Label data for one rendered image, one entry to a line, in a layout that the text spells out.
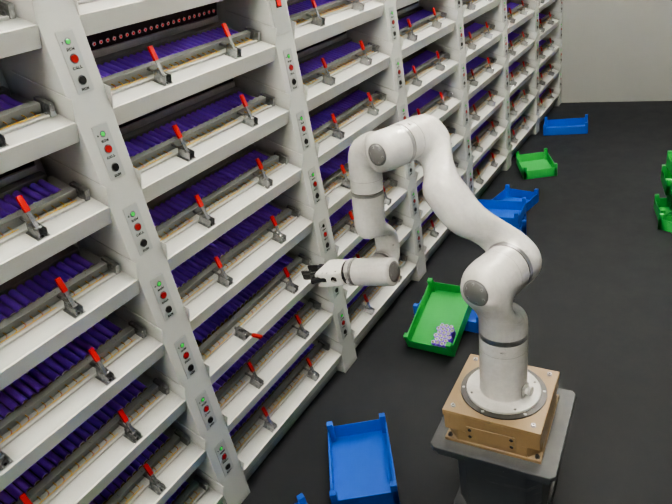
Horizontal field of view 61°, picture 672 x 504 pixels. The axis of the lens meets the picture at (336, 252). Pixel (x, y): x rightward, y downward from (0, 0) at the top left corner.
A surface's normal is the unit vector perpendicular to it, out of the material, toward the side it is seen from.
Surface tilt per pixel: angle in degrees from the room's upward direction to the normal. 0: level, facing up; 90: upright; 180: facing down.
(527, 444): 90
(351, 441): 0
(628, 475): 0
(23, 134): 21
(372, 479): 0
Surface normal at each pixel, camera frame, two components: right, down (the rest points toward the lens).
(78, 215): 0.14, -0.77
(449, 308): -0.35, -0.63
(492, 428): -0.47, 0.49
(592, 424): -0.17, -0.87
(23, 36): 0.84, 0.42
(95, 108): 0.84, 0.12
